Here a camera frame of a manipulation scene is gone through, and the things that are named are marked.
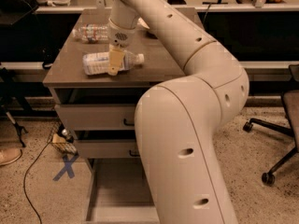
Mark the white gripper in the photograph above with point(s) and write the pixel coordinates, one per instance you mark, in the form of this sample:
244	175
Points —
120	37

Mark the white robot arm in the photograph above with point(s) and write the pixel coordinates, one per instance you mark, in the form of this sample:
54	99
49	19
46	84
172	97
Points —
175	120

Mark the clear plastic bottle red label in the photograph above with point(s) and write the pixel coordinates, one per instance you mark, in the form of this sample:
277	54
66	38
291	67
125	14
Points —
91	33

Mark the grey drawer cabinet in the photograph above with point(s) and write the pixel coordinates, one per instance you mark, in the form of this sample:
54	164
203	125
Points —
67	73

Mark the top drawer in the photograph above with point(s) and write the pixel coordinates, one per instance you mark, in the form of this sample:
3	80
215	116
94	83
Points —
99	109

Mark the drawer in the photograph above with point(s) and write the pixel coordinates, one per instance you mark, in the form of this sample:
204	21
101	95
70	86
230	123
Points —
106	144
119	194
99	109

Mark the middle drawer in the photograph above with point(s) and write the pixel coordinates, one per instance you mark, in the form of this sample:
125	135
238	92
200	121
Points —
106	144

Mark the bottom drawer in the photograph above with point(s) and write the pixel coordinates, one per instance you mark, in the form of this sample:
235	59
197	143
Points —
119	194

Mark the white bowl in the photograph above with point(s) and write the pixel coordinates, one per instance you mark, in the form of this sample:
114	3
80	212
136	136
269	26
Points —
141	21

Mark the black tripod stand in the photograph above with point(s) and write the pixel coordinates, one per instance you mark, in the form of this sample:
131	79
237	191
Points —
20	130

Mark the blue tape cross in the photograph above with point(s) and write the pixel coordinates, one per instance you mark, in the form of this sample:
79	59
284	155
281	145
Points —
67	169

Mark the tan shoe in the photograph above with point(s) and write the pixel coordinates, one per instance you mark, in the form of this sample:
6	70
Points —
9	155

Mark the black office chair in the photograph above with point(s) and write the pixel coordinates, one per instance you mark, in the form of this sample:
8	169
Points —
290	101

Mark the black top drawer handle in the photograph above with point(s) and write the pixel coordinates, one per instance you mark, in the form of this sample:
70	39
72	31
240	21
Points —
128	123

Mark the black drawer handle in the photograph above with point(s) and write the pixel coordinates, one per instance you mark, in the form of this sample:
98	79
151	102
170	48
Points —
133	154
128	123

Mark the wire basket with items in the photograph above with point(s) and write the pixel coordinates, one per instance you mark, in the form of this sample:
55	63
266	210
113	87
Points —
61	139

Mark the black middle drawer handle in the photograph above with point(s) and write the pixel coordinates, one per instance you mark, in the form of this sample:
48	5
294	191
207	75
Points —
133	154

